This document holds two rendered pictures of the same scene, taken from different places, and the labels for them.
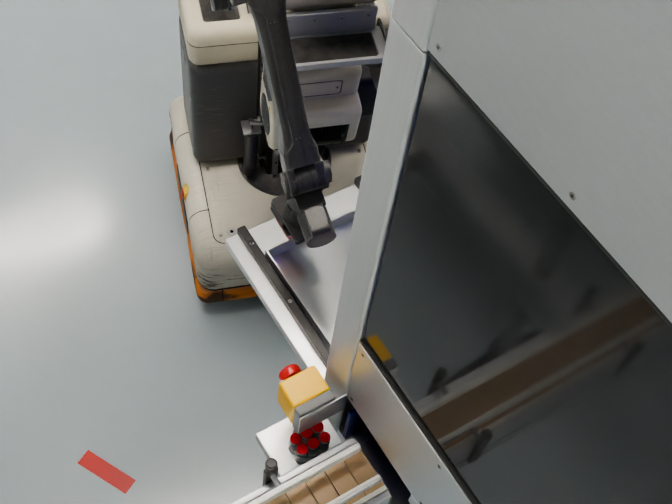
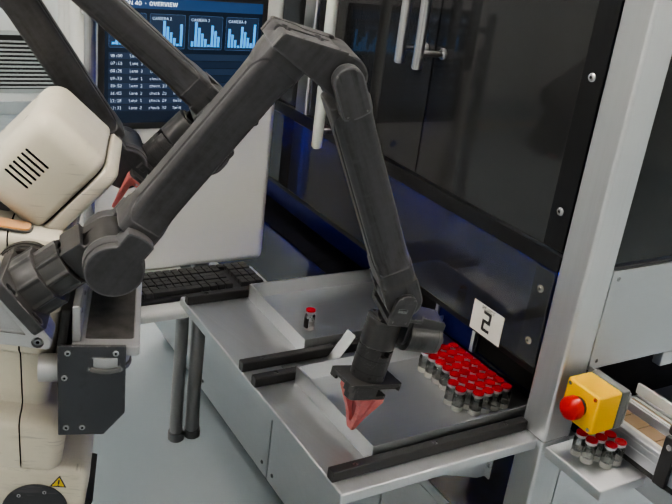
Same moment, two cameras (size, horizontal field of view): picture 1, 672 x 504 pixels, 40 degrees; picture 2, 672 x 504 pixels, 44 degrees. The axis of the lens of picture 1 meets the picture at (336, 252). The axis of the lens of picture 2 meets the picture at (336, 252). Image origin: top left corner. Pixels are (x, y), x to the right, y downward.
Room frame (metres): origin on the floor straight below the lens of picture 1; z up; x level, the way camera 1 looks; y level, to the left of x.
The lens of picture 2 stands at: (1.01, 1.25, 1.69)
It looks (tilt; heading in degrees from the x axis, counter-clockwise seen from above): 22 degrees down; 277
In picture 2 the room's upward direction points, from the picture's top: 7 degrees clockwise
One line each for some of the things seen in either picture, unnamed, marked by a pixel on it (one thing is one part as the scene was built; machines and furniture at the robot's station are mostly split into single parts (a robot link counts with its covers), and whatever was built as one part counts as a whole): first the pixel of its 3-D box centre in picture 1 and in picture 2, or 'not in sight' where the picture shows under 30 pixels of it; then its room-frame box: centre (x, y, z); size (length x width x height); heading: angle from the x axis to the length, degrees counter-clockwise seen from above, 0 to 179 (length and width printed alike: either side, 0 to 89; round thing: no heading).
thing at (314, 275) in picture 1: (365, 291); (411, 393); (0.99, -0.07, 0.90); 0.34 x 0.26 x 0.04; 40
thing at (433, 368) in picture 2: not in sight; (449, 380); (0.93, -0.13, 0.90); 0.18 x 0.02 x 0.05; 130
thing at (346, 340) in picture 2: not in sight; (319, 351); (1.18, -0.14, 0.91); 0.14 x 0.03 x 0.06; 39
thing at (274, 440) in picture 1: (305, 450); (600, 463); (0.66, 0.00, 0.87); 0.14 x 0.13 x 0.02; 39
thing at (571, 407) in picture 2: (292, 377); (574, 407); (0.73, 0.04, 0.99); 0.04 x 0.04 x 0.04; 39
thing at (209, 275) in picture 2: not in sight; (181, 283); (1.58, -0.50, 0.82); 0.40 x 0.14 x 0.02; 39
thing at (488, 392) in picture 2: not in sight; (458, 378); (0.91, -0.14, 0.90); 0.18 x 0.02 x 0.05; 130
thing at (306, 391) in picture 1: (305, 398); (593, 402); (0.70, 0.01, 1.00); 0.08 x 0.07 x 0.07; 39
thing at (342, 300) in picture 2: not in sight; (344, 307); (1.16, -0.37, 0.90); 0.34 x 0.26 x 0.04; 39
